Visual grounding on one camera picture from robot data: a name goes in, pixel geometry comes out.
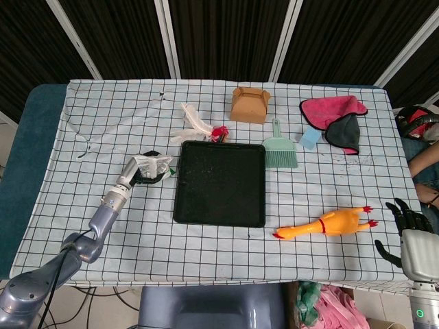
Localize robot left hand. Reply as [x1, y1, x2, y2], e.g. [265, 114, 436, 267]
[115, 149, 166, 191]

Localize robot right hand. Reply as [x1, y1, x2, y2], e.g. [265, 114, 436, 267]
[375, 197, 439, 284]

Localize clear plastic printed bag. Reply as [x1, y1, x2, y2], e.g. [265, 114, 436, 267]
[132, 152, 176, 182]

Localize person bare forearm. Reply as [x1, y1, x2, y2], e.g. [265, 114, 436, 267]
[407, 149, 439, 179]

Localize person forearm with black band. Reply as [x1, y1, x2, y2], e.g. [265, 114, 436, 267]
[415, 182, 439, 210]

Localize black square tray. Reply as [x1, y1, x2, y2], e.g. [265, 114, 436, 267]
[173, 140, 268, 229]

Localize green small hand broom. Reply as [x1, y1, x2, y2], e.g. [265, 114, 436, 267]
[263, 118, 298, 169]

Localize white black checkered tablecloth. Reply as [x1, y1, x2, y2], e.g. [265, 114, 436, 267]
[9, 79, 422, 293]

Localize white feather toy red base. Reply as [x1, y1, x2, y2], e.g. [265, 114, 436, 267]
[170, 101, 230, 144]

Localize brown cardboard carton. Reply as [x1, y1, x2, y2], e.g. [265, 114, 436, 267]
[366, 317, 406, 329]

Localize yellow rubber chicken toy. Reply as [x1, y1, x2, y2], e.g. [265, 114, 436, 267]
[272, 206, 379, 241]

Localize brown cardboard gable box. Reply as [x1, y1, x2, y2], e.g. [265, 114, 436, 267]
[229, 86, 272, 124]

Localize light blue sponge block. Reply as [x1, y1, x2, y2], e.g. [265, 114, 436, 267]
[298, 128, 322, 151]

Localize blue grey robot torso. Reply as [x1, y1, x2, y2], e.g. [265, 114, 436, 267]
[138, 284, 286, 329]

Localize black folding screen white frames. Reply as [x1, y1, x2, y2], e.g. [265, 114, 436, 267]
[0, 0, 439, 121]

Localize pink and grey cloth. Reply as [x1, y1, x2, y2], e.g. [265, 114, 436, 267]
[299, 95, 369, 156]

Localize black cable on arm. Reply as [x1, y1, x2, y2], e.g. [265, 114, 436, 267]
[34, 228, 97, 329]

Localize black floor cables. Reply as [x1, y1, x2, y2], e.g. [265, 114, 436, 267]
[44, 286, 141, 325]

